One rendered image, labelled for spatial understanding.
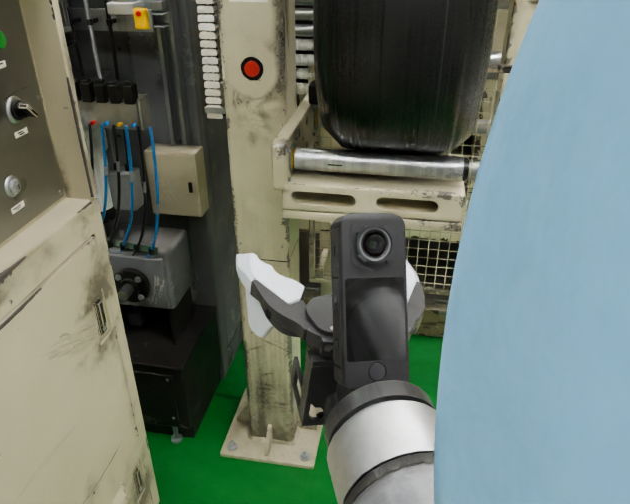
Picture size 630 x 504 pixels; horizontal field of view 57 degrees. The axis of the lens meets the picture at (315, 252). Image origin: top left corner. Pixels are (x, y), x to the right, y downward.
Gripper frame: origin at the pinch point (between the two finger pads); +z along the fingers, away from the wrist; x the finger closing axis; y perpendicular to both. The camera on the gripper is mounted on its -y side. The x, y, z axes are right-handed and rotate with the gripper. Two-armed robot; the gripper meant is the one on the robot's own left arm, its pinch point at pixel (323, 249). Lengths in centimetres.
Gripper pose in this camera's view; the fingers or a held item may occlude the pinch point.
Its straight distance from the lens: 51.5
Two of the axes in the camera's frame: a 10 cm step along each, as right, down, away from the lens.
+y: -1.3, 8.7, 4.7
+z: -1.9, -4.9, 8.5
